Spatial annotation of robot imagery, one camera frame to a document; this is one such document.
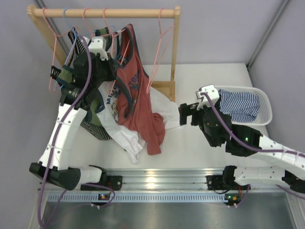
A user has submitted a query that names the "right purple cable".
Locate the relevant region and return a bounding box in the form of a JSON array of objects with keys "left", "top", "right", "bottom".
[{"left": 201, "top": 92, "right": 305, "bottom": 208}]

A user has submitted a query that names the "green tank top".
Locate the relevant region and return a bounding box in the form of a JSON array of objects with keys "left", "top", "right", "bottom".
[{"left": 53, "top": 28, "right": 116, "bottom": 126}]

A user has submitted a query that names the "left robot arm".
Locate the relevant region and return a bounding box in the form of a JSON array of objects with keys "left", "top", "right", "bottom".
[{"left": 29, "top": 52, "right": 116, "bottom": 190}]

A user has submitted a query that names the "pink hanger with white top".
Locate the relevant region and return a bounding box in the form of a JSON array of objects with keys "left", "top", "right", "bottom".
[{"left": 82, "top": 7, "right": 109, "bottom": 38}]

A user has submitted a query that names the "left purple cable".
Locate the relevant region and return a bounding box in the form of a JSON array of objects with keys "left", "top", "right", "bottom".
[{"left": 37, "top": 35, "right": 115, "bottom": 229}]

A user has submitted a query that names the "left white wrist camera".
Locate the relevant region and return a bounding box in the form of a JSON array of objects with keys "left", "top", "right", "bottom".
[{"left": 87, "top": 37, "right": 109, "bottom": 61}]

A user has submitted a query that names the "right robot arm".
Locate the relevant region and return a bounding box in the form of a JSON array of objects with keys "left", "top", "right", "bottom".
[{"left": 178, "top": 103, "right": 305, "bottom": 194}]

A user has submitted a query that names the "purple cable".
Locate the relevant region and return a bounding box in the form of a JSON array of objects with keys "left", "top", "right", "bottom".
[
  {"left": 37, "top": 35, "right": 115, "bottom": 229},
  {"left": 201, "top": 92, "right": 305, "bottom": 208}
]

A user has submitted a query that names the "black white striped tank top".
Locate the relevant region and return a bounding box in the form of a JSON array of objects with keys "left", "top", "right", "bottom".
[{"left": 51, "top": 27, "right": 114, "bottom": 141}]

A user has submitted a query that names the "white motorcycle print tank top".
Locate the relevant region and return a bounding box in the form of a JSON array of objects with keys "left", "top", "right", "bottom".
[{"left": 96, "top": 82, "right": 179, "bottom": 164}]

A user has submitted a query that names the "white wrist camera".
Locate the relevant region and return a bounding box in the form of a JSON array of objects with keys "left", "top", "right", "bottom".
[
  {"left": 87, "top": 37, "right": 109, "bottom": 61},
  {"left": 195, "top": 84, "right": 220, "bottom": 110}
]

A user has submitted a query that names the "blue white striped garment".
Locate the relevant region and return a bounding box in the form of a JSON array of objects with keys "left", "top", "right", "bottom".
[{"left": 219, "top": 89, "right": 259, "bottom": 123}]

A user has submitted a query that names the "aluminium mounting rail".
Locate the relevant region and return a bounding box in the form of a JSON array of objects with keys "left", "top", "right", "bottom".
[{"left": 41, "top": 166, "right": 289, "bottom": 207}]

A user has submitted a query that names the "blue wire hanger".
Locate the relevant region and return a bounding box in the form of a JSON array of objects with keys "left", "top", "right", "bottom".
[{"left": 55, "top": 7, "right": 115, "bottom": 91}]

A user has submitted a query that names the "wooden clothes rack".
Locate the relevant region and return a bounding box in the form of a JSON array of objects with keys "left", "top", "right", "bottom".
[{"left": 27, "top": 5, "right": 180, "bottom": 102}]

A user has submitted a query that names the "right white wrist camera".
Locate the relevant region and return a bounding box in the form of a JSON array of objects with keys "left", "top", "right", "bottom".
[{"left": 195, "top": 84, "right": 220, "bottom": 110}]

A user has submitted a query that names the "red tank top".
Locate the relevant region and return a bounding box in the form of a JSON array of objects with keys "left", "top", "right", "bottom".
[{"left": 114, "top": 24, "right": 165, "bottom": 156}]

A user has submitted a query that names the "white plastic laundry basket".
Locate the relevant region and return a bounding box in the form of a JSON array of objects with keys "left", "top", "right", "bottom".
[{"left": 216, "top": 85, "right": 273, "bottom": 126}]

